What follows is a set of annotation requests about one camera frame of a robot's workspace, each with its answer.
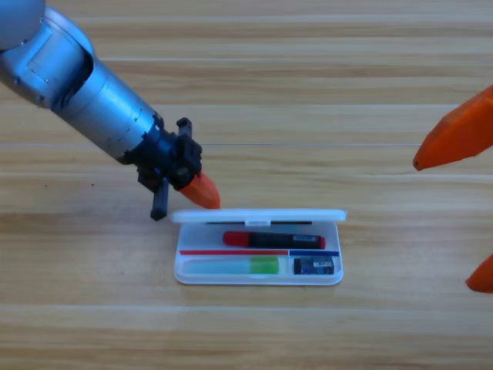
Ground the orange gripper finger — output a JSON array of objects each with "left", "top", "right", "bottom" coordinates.
[
  {"left": 464, "top": 254, "right": 493, "bottom": 294},
  {"left": 412, "top": 84, "right": 493, "bottom": 172}
]

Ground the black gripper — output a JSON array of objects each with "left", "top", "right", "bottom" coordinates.
[{"left": 125, "top": 116, "right": 222, "bottom": 221}]

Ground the white Unitree pencil case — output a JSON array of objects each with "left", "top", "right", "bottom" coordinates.
[{"left": 170, "top": 208, "right": 347, "bottom": 287}]

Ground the red and black marker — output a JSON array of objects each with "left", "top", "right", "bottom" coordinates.
[{"left": 222, "top": 230, "right": 327, "bottom": 251}]

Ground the dark blue eraser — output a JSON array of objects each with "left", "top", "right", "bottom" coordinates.
[{"left": 293, "top": 257, "right": 335, "bottom": 276}]

